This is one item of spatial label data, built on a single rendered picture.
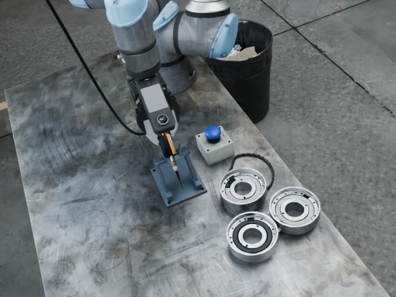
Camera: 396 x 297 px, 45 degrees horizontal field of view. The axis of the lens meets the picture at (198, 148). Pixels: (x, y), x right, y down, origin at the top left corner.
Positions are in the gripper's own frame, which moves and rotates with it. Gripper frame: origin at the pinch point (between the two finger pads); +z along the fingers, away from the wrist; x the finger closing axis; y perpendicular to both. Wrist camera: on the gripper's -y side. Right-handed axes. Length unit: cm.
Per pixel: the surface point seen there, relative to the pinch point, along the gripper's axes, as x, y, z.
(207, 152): -8.7, -1.5, 7.4
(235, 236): -5.2, -24.6, 9.0
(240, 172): -13.3, -9.6, 9.1
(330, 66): -114, 104, 92
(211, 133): -11.4, 1.1, 4.5
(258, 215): -11.5, -22.5, 8.8
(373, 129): -105, 53, 92
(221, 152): -12.1, -1.5, 9.0
